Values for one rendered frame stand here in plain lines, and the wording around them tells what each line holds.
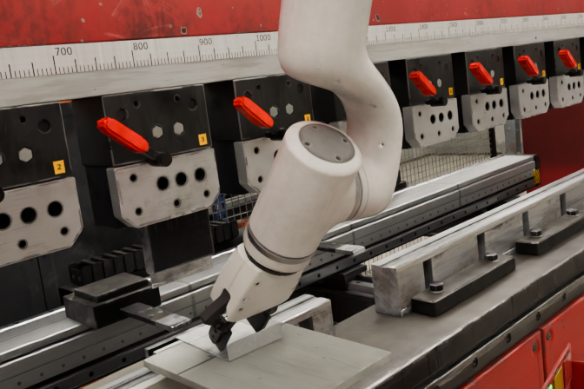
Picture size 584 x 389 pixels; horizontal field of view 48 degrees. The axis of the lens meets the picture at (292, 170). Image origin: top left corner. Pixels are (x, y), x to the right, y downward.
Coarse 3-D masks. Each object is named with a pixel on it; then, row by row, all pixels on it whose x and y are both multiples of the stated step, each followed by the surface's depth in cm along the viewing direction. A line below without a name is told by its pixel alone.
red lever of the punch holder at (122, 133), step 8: (104, 120) 73; (112, 120) 74; (104, 128) 73; (112, 128) 74; (120, 128) 74; (128, 128) 75; (112, 136) 75; (120, 136) 74; (128, 136) 75; (136, 136) 76; (120, 144) 76; (128, 144) 75; (136, 144) 76; (144, 144) 76; (136, 152) 77; (144, 152) 77; (152, 152) 78; (160, 152) 78; (152, 160) 79; (160, 160) 78; (168, 160) 78
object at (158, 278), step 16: (160, 224) 86; (176, 224) 88; (192, 224) 90; (208, 224) 92; (144, 240) 86; (160, 240) 86; (176, 240) 88; (192, 240) 90; (208, 240) 92; (144, 256) 87; (160, 256) 86; (176, 256) 88; (192, 256) 90; (208, 256) 93; (160, 272) 87; (176, 272) 89; (192, 272) 91
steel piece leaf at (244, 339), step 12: (240, 324) 92; (276, 324) 84; (204, 336) 89; (240, 336) 87; (252, 336) 82; (264, 336) 83; (276, 336) 84; (204, 348) 85; (216, 348) 84; (228, 348) 80; (240, 348) 81; (252, 348) 82; (228, 360) 80
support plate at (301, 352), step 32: (192, 352) 84; (256, 352) 82; (288, 352) 81; (320, 352) 80; (352, 352) 78; (384, 352) 77; (192, 384) 76; (224, 384) 74; (256, 384) 73; (288, 384) 72; (320, 384) 71; (352, 384) 72
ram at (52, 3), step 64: (0, 0) 69; (64, 0) 74; (128, 0) 79; (192, 0) 86; (256, 0) 93; (384, 0) 113; (448, 0) 127; (512, 0) 144; (576, 0) 167; (192, 64) 86; (256, 64) 93
